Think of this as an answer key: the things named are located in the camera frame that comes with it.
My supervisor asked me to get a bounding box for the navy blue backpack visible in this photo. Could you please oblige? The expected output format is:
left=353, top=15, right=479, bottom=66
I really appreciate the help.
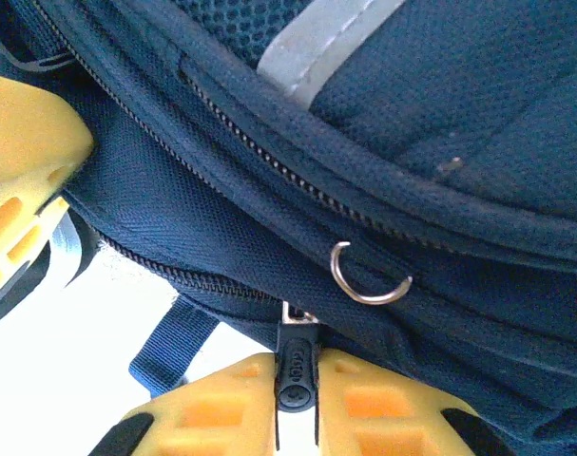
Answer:
left=0, top=0, right=577, bottom=456

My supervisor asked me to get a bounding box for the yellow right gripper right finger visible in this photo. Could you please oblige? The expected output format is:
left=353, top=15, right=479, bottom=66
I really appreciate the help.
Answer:
left=315, top=348, right=516, bottom=456

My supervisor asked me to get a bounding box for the black zipper pull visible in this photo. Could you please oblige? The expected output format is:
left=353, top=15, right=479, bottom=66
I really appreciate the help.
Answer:
left=274, top=301, right=323, bottom=413

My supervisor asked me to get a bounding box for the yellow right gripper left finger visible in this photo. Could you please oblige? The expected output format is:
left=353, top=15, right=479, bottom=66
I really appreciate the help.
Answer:
left=88, top=351, right=280, bottom=456

